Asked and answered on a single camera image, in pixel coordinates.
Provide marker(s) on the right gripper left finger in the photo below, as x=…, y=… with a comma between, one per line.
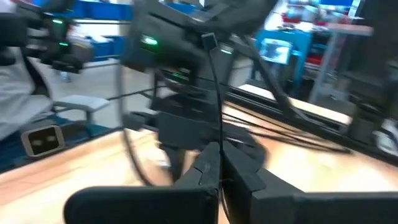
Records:
x=140, y=205

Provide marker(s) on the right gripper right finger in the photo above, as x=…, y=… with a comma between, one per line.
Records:
x=280, y=208

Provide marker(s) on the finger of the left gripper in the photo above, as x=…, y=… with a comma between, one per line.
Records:
x=175, y=165
x=245, y=146

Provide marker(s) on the black zip tie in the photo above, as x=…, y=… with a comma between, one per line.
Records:
x=209, y=40

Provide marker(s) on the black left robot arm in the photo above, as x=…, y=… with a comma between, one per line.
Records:
x=174, y=28

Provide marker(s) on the grey office chair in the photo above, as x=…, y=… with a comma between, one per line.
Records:
x=81, y=102

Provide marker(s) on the blue cart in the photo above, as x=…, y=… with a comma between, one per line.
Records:
x=301, y=46

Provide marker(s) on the blue storage bins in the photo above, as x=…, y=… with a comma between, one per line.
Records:
x=105, y=12

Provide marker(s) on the grey metal table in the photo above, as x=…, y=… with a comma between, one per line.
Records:
x=348, y=29

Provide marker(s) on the black aluminium table frame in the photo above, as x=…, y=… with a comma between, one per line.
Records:
x=311, y=127

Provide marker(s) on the small grey camera box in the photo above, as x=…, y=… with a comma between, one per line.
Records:
x=43, y=141

